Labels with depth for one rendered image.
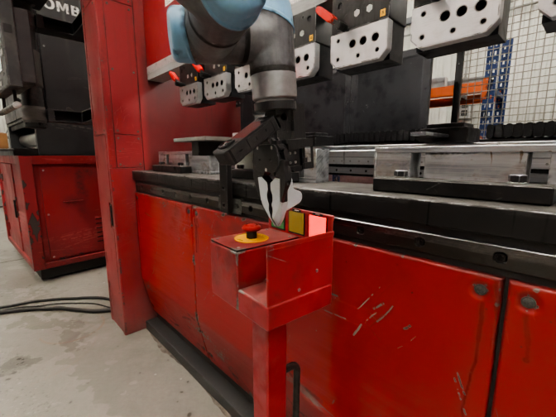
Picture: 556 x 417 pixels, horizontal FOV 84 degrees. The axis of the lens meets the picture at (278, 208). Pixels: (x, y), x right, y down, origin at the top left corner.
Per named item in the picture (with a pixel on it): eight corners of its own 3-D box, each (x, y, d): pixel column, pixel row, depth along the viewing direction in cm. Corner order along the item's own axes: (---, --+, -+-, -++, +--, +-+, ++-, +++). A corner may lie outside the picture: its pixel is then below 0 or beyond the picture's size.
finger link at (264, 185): (296, 220, 59) (294, 171, 57) (271, 227, 55) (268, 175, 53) (285, 218, 61) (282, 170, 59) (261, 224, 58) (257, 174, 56)
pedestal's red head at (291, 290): (211, 292, 67) (208, 210, 64) (270, 275, 77) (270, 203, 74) (267, 333, 51) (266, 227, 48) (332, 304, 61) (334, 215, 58)
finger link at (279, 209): (308, 222, 56) (305, 172, 54) (283, 230, 53) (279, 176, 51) (296, 220, 59) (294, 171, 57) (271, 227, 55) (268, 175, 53)
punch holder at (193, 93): (180, 106, 134) (178, 65, 131) (198, 108, 140) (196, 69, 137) (198, 102, 124) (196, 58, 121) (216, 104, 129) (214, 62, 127)
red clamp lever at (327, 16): (316, 2, 73) (342, 22, 69) (327, 8, 76) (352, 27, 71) (312, 11, 74) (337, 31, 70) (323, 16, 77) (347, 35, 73)
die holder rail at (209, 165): (159, 170, 162) (158, 151, 160) (170, 170, 166) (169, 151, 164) (210, 174, 126) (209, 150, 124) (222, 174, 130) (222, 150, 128)
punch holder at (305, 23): (275, 83, 91) (275, 22, 89) (294, 88, 97) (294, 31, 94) (313, 74, 81) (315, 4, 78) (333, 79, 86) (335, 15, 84)
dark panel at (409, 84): (241, 163, 197) (239, 90, 190) (243, 163, 198) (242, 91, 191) (422, 169, 116) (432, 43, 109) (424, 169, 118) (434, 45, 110)
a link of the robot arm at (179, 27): (167, -23, 37) (255, -13, 41) (164, 16, 47) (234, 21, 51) (176, 48, 39) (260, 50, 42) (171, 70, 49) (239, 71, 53)
